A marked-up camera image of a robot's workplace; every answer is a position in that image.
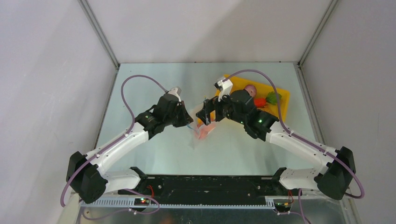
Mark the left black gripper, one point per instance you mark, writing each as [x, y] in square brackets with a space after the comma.
[186, 119]

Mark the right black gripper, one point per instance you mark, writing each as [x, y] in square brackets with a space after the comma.
[213, 109]

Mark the peach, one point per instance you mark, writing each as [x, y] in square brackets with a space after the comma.
[204, 131]

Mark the clear zip top bag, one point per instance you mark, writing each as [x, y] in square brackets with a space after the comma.
[197, 123]

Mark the red carrot with leaves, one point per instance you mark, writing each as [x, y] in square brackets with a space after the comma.
[271, 99]

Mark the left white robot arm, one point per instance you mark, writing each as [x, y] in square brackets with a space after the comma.
[89, 175]

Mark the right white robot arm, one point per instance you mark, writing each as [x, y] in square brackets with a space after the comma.
[332, 170]

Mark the purple onion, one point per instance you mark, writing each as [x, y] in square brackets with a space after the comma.
[251, 89]

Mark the yellow plastic tray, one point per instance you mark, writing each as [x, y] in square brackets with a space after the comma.
[262, 91]

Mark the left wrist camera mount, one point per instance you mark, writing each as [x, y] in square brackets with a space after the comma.
[176, 91]

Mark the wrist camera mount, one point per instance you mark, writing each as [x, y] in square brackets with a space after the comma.
[224, 86]
[176, 91]

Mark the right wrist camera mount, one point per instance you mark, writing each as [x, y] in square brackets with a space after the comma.
[224, 86]

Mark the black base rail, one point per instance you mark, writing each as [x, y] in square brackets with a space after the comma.
[216, 190]

